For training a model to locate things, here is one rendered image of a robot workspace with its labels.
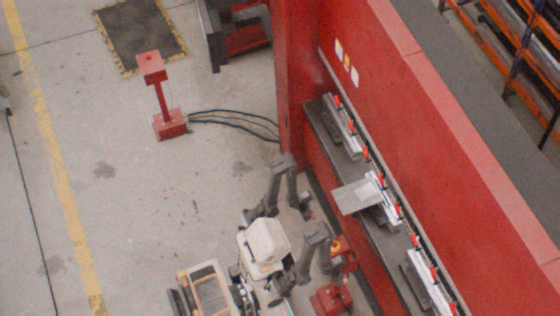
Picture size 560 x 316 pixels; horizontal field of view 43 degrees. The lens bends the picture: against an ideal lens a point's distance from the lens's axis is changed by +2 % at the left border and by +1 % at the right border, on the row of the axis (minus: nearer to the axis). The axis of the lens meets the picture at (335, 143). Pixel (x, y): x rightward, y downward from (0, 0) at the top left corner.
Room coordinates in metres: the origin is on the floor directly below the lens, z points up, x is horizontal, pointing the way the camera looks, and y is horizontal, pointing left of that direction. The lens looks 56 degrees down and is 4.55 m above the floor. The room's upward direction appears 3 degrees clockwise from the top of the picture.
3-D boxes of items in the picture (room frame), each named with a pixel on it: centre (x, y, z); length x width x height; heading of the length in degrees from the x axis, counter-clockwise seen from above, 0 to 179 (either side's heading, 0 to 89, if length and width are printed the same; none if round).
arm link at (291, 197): (1.88, 0.22, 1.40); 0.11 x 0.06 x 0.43; 28
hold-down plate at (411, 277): (1.56, -0.49, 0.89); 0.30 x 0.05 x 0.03; 26
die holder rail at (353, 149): (2.62, -0.03, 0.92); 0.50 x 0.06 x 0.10; 26
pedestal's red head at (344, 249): (1.79, -0.06, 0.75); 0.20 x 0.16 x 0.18; 27
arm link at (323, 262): (1.50, 0.02, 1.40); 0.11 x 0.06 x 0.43; 28
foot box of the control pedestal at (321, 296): (1.78, -0.03, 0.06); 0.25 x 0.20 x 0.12; 117
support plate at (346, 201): (2.06, -0.15, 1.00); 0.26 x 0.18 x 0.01; 116
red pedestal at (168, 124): (3.17, 1.33, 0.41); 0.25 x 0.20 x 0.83; 116
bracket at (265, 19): (3.17, 0.54, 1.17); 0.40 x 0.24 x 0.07; 26
